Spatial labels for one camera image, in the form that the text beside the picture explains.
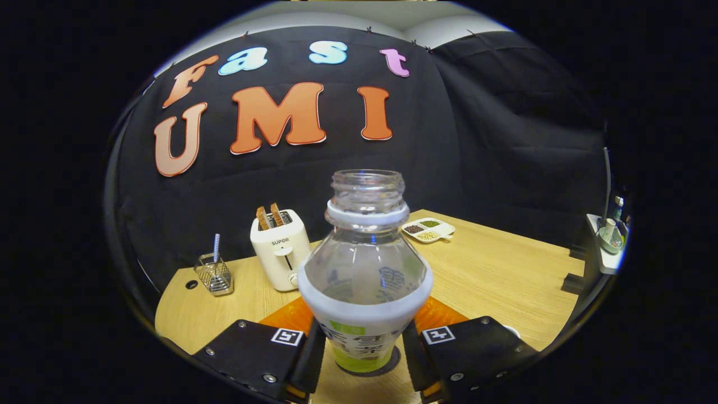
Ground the white toaster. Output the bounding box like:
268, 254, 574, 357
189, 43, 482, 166
250, 209, 312, 292

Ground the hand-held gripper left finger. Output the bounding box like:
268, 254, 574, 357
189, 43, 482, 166
191, 297, 327, 403

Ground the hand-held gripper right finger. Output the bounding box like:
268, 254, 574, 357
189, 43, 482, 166
401, 296, 542, 403

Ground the black backdrop cloth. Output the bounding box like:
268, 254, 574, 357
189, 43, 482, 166
104, 25, 609, 337

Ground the wooden table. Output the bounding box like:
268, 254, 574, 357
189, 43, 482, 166
154, 209, 587, 404

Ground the white divided bean dish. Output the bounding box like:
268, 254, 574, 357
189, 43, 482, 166
401, 217, 456, 244

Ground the clear plastic juice bottle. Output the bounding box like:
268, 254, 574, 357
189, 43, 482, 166
296, 169, 434, 374

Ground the wire mesh holder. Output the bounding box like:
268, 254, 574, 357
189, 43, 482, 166
194, 252, 234, 297

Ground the small glass bowl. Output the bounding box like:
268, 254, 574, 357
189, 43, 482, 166
597, 220, 624, 254

